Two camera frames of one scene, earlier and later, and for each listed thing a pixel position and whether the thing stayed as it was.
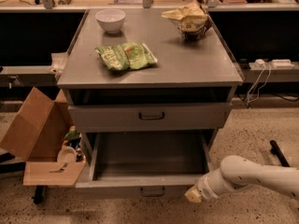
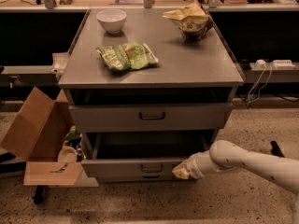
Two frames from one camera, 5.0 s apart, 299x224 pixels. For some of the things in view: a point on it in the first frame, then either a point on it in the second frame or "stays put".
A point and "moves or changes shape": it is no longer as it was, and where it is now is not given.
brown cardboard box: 35,131 stays put
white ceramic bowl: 110,20 stays put
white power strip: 285,63 stays put
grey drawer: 144,164 moves or changes shape
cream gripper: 205,186 to 193,166
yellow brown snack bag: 192,21 stays put
